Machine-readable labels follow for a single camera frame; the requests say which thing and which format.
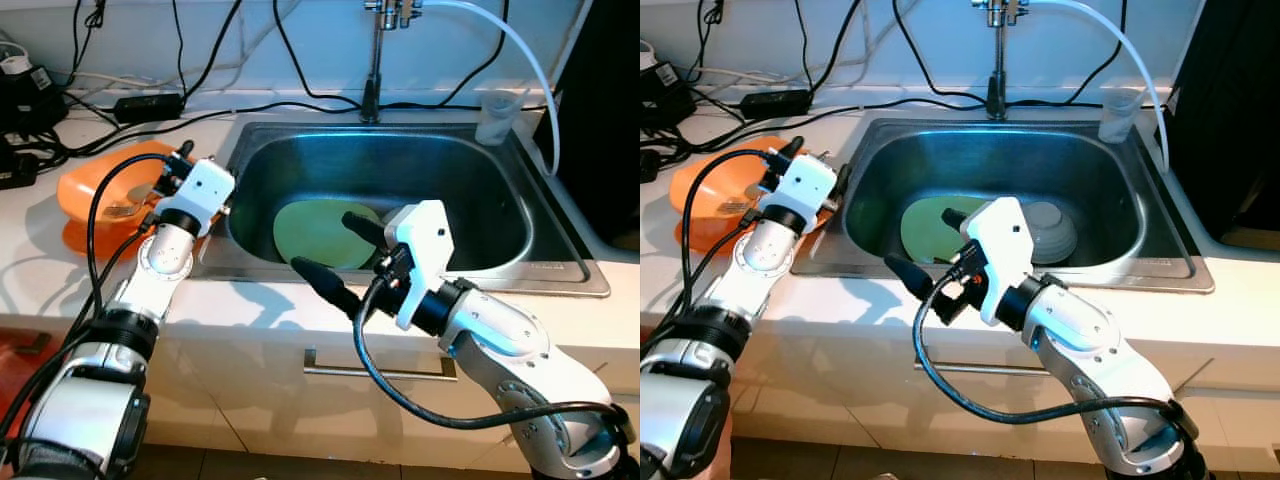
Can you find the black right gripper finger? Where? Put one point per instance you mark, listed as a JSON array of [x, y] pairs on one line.
[[330, 288], [368, 230], [920, 288], [962, 226]]

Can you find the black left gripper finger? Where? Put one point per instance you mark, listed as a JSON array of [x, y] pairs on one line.
[[791, 148], [185, 151]]

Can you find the orange bowl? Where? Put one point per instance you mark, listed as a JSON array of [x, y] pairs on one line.
[[700, 190], [90, 190]]

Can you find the orange plate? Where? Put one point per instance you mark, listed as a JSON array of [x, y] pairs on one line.
[[90, 240], [700, 238]]

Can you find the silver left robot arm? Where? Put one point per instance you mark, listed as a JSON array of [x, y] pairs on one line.
[[762, 260], [160, 265]]

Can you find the white kitchen cabinet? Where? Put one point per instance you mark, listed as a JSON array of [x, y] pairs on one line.
[[250, 400], [850, 400]]

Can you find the green plate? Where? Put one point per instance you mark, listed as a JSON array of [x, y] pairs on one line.
[[315, 235], [925, 235]]

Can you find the black power adapter brick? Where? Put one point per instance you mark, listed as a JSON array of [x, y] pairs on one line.
[[150, 107], [775, 104]]

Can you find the stainless steel sink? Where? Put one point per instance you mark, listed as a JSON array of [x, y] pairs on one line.
[[1120, 200], [450, 180]]

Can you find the black power strip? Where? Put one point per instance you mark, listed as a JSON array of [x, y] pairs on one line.
[[15, 170], [648, 165]]

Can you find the black charger block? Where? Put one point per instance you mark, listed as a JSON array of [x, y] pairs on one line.
[[665, 95], [30, 95]]

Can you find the metal faucet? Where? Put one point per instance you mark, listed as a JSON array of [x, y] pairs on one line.
[[372, 90], [997, 90]]

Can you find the clear plastic cup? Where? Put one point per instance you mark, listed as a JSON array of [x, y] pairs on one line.
[[497, 125], [1120, 120]]

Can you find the red plastic bag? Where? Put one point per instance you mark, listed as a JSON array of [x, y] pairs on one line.
[[727, 450], [15, 360]]

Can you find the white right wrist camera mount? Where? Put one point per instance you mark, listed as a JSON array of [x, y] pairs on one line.
[[425, 240], [1005, 235]]

